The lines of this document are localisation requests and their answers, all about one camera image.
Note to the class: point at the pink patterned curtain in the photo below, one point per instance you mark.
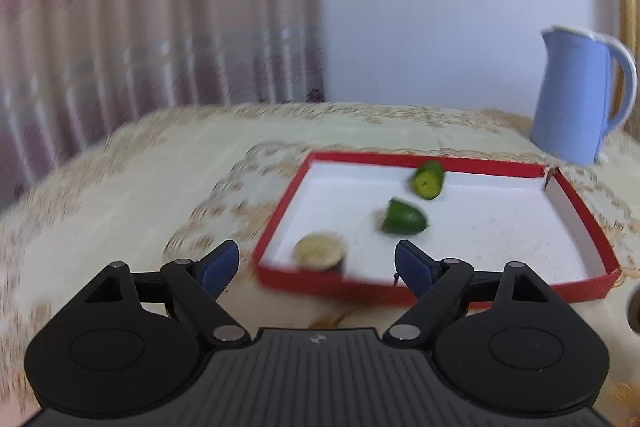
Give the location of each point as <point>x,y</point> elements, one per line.
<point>150,32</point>

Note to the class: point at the red cardboard tray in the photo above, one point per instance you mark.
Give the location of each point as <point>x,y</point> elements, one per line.
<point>500,232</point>

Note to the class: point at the green cucumber cylinder piece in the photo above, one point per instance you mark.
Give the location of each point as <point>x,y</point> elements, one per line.
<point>429,181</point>

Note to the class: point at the cream embroidered tablecloth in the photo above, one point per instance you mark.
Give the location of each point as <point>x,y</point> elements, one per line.
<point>125,207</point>

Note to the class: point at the tan banana slice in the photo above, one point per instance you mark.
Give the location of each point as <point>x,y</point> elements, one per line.
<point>320,252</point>

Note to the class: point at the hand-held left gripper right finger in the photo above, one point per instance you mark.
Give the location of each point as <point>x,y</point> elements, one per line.
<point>412,264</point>

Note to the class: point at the dark round object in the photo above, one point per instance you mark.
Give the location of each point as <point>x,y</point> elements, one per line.
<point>635,309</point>

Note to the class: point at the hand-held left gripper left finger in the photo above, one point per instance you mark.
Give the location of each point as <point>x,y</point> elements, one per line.
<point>220,264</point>

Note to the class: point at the blue electric kettle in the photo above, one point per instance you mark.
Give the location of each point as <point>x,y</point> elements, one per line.
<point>570,97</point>

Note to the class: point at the green cucumber end piece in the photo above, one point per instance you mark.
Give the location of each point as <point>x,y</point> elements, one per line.
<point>405,217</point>

